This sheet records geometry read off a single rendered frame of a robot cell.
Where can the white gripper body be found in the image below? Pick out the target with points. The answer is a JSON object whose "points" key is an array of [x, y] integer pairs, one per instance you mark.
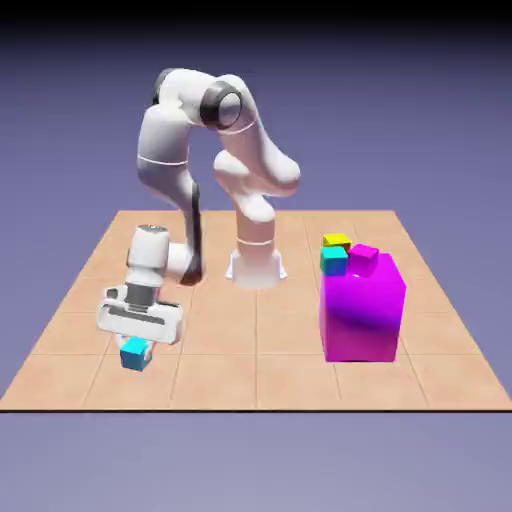
{"points": [[140, 322]]}

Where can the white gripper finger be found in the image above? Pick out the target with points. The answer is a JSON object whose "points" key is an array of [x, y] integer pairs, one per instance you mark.
{"points": [[149, 351], [118, 342]]}

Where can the small cyan cube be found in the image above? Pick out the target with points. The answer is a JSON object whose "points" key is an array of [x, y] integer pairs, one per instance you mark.
{"points": [[135, 354]]}

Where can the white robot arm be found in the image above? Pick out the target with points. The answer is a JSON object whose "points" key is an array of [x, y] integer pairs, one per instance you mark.
{"points": [[244, 144]]}

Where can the small teal cube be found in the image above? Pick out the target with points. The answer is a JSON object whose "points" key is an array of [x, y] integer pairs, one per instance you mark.
{"points": [[333, 260]]}

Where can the small yellow cube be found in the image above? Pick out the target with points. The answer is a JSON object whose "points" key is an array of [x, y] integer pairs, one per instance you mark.
{"points": [[336, 239]]}

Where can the small magenta cube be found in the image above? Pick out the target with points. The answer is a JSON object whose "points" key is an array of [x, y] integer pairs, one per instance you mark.
{"points": [[363, 259]]}

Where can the large magenta box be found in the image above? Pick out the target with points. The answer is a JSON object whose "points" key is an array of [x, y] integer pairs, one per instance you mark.
{"points": [[362, 312]]}

